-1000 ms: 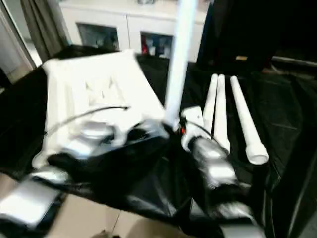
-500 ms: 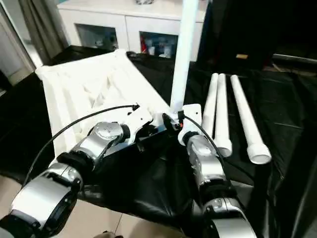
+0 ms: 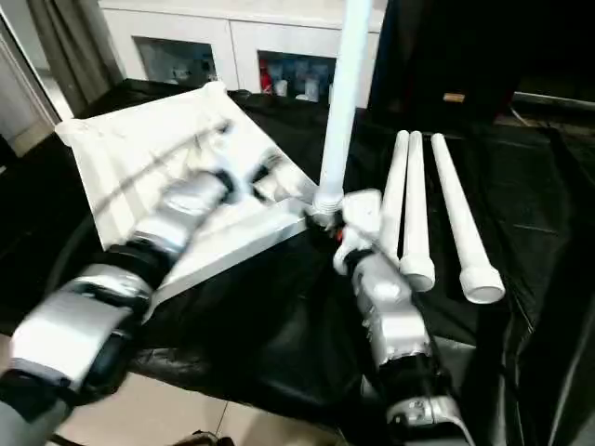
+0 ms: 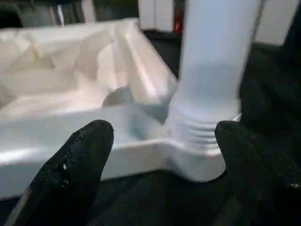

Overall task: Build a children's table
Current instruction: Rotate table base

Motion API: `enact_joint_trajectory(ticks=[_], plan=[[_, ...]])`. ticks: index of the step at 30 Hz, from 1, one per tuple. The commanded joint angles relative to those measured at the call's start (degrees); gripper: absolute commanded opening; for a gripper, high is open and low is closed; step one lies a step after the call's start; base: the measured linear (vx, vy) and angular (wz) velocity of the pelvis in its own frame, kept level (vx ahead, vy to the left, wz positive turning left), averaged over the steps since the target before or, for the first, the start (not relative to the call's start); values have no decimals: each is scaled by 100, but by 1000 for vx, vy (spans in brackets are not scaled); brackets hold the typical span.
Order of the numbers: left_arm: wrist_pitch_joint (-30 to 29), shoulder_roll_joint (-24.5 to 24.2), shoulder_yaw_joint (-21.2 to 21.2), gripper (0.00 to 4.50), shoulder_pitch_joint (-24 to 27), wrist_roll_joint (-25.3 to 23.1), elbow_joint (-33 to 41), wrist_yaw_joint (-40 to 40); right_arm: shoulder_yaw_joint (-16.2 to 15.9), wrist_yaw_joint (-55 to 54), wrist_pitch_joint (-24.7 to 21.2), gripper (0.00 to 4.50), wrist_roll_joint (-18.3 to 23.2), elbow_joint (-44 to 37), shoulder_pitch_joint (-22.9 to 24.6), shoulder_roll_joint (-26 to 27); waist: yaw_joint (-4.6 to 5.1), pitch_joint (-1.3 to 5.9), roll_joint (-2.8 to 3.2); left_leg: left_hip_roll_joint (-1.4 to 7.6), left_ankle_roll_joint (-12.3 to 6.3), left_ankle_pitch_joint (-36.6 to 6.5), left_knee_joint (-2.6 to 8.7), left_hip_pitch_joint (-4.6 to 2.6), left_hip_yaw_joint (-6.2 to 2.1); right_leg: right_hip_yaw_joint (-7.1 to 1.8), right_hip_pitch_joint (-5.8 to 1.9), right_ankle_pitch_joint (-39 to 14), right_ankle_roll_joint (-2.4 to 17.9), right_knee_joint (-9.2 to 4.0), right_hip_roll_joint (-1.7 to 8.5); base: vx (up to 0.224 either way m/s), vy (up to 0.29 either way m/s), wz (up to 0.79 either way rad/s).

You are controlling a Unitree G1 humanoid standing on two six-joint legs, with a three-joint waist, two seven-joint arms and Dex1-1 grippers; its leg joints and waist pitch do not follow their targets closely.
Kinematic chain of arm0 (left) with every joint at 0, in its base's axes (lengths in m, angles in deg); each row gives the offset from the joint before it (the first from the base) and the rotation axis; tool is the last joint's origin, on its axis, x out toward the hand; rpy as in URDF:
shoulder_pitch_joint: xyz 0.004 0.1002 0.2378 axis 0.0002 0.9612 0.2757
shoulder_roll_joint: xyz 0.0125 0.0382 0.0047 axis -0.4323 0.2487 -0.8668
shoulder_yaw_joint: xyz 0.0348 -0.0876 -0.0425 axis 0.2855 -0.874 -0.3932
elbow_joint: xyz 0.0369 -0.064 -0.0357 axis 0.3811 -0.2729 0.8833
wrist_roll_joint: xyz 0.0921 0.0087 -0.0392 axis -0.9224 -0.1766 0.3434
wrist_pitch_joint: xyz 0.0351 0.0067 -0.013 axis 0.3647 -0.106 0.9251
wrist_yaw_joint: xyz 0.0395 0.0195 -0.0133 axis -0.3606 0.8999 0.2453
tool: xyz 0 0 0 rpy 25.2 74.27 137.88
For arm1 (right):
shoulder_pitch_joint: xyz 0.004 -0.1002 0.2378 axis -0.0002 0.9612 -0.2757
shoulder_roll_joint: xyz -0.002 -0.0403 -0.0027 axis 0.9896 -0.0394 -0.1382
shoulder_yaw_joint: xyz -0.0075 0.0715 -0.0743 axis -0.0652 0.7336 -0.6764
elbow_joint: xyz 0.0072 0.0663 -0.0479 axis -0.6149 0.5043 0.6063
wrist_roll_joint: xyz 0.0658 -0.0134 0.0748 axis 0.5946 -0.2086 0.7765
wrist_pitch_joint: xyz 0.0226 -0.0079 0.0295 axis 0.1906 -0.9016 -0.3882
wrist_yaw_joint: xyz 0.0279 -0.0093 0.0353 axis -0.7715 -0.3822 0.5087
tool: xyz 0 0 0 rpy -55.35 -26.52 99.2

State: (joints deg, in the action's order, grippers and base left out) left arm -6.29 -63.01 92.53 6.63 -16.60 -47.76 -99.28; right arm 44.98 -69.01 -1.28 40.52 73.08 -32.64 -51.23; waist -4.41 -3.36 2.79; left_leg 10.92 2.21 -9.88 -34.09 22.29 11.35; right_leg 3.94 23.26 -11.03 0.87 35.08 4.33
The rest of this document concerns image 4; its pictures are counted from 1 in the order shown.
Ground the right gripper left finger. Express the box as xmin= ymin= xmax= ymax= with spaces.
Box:
xmin=4 ymin=119 xmax=115 ymax=226

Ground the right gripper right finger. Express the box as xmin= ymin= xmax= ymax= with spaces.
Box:
xmin=215 ymin=120 xmax=301 ymax=226

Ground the grey curtain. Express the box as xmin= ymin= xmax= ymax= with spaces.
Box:
xmin=20 ymin=0 xmax=83 ymax=27

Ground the white glass-door cabinet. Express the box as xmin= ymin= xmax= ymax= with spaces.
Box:
xmin=137 ymin=0 xmax=293 ymax=46

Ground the white plastic table top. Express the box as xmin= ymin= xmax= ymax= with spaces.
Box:
xmin=0 ymin=18 xmax=228 ymax=201

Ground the white plastic table leg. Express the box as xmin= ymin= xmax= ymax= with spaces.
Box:
xmin=164 ymin=0 xmax=263 ymax=152

